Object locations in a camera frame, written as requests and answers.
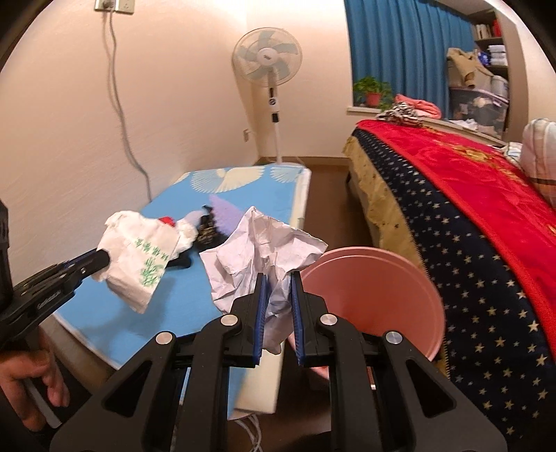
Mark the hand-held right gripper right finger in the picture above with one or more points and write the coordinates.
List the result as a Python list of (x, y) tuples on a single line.
[(297, 313)]

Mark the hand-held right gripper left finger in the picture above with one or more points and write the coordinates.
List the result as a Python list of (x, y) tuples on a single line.
[(259, 313)]

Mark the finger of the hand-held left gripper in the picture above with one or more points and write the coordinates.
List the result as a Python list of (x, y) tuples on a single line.
[(87, 263)]

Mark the white tissue packet green print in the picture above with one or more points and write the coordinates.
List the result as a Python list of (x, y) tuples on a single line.
[(130, 252)]

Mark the white paper sheet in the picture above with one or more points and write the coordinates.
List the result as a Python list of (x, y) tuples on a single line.
[(243, 256)]

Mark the pink plastic bin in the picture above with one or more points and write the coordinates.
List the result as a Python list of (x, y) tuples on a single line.
[(373, 295)]

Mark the person's left hand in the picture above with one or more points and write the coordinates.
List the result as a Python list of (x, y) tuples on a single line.
[(21, 387)]

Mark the blue printed mat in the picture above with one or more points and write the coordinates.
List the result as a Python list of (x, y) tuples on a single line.
[(182, 300)]

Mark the red bottle cap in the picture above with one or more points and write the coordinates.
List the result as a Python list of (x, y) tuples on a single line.
[(167, 222)]

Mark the black packet gold print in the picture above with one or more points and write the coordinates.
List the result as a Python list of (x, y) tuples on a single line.
[(208, 232)]

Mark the white tissue wad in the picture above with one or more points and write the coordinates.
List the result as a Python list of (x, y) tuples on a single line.
[(189, 230)]

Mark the gold star print cloth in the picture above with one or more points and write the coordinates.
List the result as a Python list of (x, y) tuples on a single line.
[(373, 187)]

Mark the navy star print blanket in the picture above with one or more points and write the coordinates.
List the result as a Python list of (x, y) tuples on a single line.
[(456, 282)]

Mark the red patterned blanket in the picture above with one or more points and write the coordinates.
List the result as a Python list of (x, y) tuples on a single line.
[(456, 174)]

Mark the black white striped cloth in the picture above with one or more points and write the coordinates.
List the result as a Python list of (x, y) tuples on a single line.
[(402, 114)]

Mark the potted green plant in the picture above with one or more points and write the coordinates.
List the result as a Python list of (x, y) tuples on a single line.
[(372, 96)]

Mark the pink cloth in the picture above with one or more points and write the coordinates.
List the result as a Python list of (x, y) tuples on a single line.
[(423, 106)]

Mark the white standing fan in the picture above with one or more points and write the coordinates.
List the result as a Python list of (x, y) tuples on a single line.
[(267, 56)]

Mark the translucent storage box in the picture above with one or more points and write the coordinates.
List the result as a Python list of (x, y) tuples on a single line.
[(475, 111)]

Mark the blue curtain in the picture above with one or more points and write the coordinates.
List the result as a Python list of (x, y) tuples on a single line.
[(399, 43)]

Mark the plaid pillow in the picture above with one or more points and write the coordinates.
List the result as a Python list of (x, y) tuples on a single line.
[(541, 147)]

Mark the beige jacket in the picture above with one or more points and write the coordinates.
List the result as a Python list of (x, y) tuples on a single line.
[(469, 65)]

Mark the white wall socket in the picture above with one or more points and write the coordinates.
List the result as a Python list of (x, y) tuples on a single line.
[(114, 5)]

